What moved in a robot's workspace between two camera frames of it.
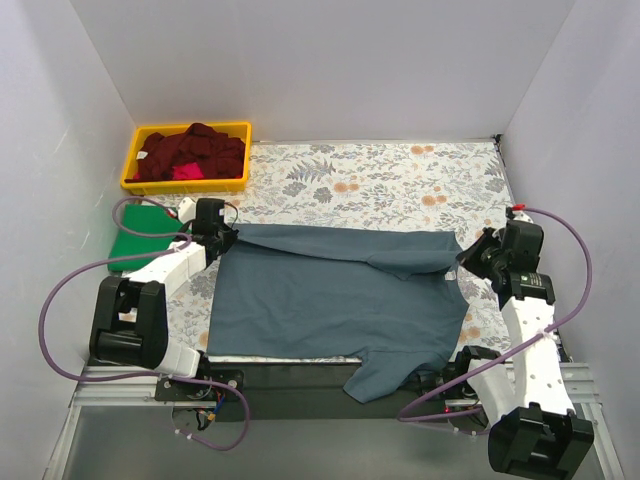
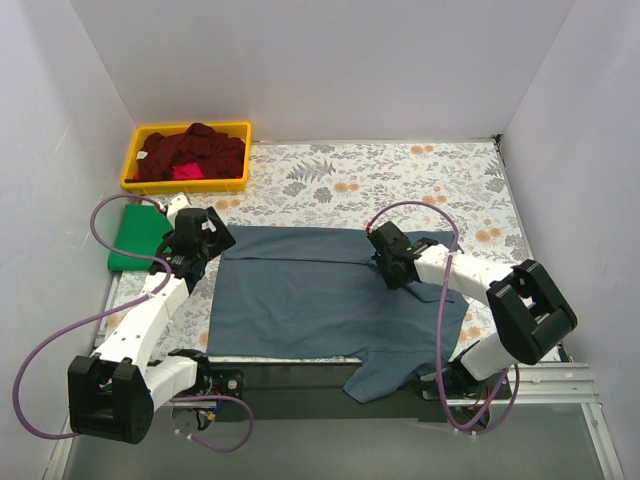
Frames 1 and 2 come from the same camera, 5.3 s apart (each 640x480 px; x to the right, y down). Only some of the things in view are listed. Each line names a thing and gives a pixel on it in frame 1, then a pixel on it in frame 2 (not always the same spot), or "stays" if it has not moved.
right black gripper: x=476 y=256 → x=379 y=241
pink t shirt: x=186 y=171 stays
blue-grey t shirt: x=388 y=299 stays
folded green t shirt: x=143 y=218 stays
